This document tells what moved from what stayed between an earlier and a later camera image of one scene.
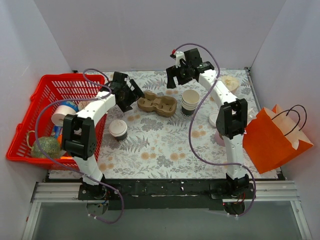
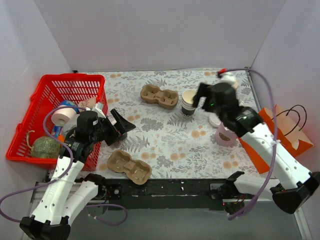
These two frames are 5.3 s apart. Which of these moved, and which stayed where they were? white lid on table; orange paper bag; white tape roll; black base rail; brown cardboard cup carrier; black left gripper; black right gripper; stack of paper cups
Moved: brown cardboard cup carrier; black left gripper; black right gripper
Stayed: white lid on table; black base rail; stack of paper cups; white tape roll; orange paper bag
